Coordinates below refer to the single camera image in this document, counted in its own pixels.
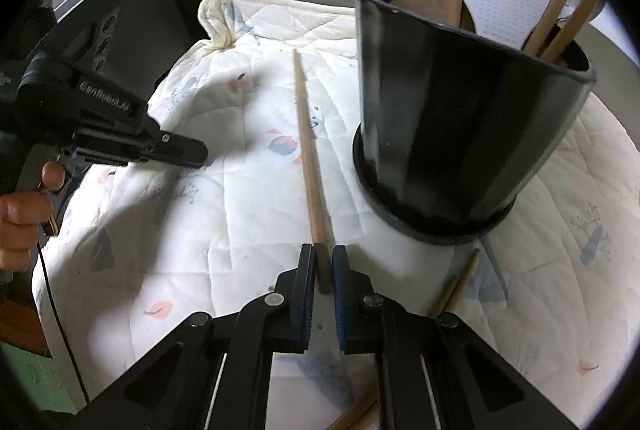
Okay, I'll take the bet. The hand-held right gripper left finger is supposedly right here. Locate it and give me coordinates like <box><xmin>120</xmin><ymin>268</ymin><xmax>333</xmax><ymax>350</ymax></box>
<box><xmin>87</xmin><ymin>244</ymin><xmax>317</xmax><ymax>430</ymax></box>

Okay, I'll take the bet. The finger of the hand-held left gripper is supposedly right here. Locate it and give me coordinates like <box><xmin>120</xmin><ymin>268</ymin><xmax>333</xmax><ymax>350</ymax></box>
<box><xmin>74</xmin><ymin>131</ymin><xmax>209</xmax><ymax>161</ymax></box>
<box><xmin>74</xmin><ymin>148</ymin><xmax>207</xmax><ymax>169</ymax></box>

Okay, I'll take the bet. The thin black cable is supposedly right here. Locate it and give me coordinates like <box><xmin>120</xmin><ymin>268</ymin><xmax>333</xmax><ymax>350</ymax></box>
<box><xmin>36</xmin><ymin>242</ymin><xmax>94</xmax><ymax>404</ymax></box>

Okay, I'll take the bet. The dark grey kitchen appliance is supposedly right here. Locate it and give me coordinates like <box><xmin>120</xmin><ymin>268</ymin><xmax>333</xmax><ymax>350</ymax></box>
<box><xmin>50</xmin><ymin>0</ymin><xmax>194</xmax><ymax>83</ymax></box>

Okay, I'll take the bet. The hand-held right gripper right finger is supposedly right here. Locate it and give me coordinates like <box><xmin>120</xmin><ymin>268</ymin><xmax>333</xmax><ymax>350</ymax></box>
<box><xmin>331</xmin><ymin>245</ymin><xmax>581</xmax><ymax>430</ymax></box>

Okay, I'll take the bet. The black utensil holder cup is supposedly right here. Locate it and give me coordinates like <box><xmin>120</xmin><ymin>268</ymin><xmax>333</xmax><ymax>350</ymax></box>
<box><xmin>351</xmin><ymin>0</ymin><xmax>599</xmax><ymax>246</ymax></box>

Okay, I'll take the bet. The person's left hand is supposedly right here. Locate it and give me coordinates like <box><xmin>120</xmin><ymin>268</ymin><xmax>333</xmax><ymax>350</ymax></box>
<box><xmin>0</xmin><ymin>160</ymin><xmax>67</xmax><ymax>271</ymax></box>

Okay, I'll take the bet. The cream quilted printed cloth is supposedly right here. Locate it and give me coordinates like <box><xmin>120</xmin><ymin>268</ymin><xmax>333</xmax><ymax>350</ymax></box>
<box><xmin>31</xmin><ymin>0</ymin><xmax>640</xmax><ymax>430</ymax></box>

